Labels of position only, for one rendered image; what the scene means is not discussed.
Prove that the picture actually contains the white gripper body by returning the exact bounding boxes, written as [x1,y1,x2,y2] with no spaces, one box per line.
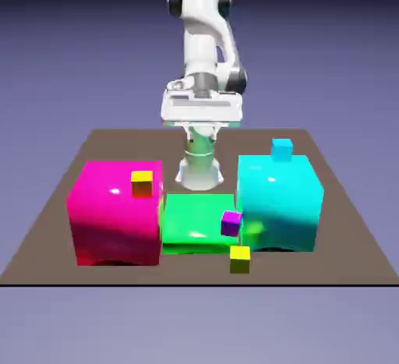
[160,88,244,128]

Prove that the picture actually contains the small cyan cube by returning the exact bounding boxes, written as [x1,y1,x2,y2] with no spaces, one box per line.
[270,138,294,163]

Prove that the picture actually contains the large green box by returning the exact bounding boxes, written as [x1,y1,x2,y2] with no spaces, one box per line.
[159,193,242,255]

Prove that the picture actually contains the large pink box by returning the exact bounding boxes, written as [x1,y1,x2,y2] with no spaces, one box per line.
[65,160,164,267]

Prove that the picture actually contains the small purple cube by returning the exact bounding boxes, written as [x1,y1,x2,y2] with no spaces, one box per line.
[220,210,243,238]

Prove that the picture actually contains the small yellow cube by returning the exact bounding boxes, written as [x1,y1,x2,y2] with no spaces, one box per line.
[130,170,154,199]
[229,245,251,274]

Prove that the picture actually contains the large cyan box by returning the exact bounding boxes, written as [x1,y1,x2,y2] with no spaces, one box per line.
[236,154,325,253]

